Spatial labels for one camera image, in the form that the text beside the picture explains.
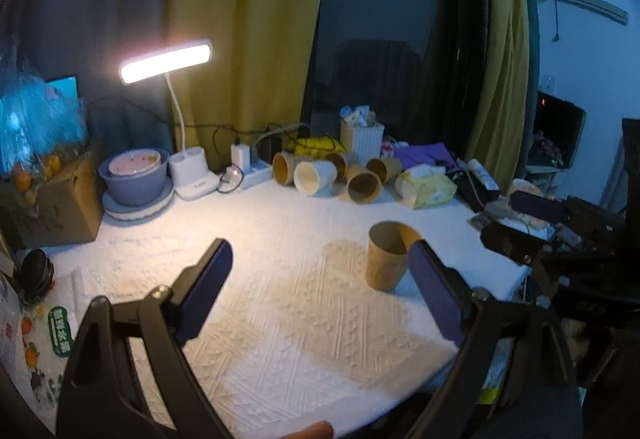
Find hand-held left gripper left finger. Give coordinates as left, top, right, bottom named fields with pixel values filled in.
left=56, top=238, right=235, bottom=439

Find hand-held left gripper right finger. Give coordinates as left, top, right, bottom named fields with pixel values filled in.
left=400, top=239, right=584, bottom=439

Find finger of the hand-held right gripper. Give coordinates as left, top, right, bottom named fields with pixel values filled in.
left=509, top=190, right=568, bottom=226
left=479, top=220, right=547, bottom=267

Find brown paper cup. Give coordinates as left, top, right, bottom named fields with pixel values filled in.
left=365, top=220, right=425, bottom=293
left=325, top=152, right=352, bottom=180
left=271, top=150, right=303, bottom=186
left=345, top=163, right=384, bottom=206
left=366, top=157, right=404, bottom=184

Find white paper cup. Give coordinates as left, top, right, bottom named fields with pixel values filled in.
left=293, top=160, right=339, bottom=197

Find person's left hand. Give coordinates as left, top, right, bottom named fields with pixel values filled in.
left=283, top=420, right=334, bottom=439

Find black box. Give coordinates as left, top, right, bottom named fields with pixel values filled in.
left=456, top=168, right=502, bottom=214

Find white tube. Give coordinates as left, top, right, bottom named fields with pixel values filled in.
left=467, top=158, right=502, bottom=192

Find black monitor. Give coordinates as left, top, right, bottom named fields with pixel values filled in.
left=526, top=91, right=587, bottom=170

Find white textured tablecloth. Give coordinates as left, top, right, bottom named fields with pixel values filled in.
left=15, top=179, right=532, bottom=439

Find yellow wet wipes pack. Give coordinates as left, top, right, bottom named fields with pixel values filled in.
left=394, top=166, right=458, bottom=210

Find dark chair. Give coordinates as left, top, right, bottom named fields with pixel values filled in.
left=597, top=118, right=640, bottom=220

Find white ribbed plate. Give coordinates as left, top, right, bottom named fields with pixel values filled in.
left=101, top=177, right=176, bottom=223

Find purple cloth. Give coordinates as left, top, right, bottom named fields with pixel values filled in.
left=391, top=143, right=460, bottom=172

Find purple bowl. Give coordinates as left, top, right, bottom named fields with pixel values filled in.
left=98, top=147, right=171, bottom=207

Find white power strip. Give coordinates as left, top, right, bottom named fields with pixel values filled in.
left=219, top=159, right=274, bottom=192

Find white charger plug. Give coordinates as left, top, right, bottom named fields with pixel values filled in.
left=230, top=143, right=252, bottom=170

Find yellow curtain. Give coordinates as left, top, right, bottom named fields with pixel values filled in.
left=465, top=0, right=532, bottom=180
left=167, top=0, right=335, bottom=172

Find cardboard box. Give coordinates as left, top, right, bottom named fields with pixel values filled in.
left=0, top=150, right=105, bottom=251

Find black round case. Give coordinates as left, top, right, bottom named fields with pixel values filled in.
left=19, top=248, right=56, bottom=304

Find white woven basket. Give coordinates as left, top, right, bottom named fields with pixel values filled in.
left=339, top=105, right=386, bottom=160

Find bananas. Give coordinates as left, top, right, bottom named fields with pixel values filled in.
left=287, top=135, right=347, bottom=158

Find printed fruit bag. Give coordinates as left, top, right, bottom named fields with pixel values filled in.
left=0, top=269, right=77, bottom=425

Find white air conditioner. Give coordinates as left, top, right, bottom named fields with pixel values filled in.
left=537, top=0, right=631, bottom=26

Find white desk lamp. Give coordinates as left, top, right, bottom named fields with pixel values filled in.
left=118, top=39, right=222, bottom=201

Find clear plastic bag of oranges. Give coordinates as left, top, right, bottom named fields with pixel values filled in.
left=0, top=36, right=92, bottom=194

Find small lit screen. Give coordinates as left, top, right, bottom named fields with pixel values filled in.
left=44, top=75, right=81, bottom=100

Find black cable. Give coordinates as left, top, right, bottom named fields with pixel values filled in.
left=87, top=96, right=306, bottom=194

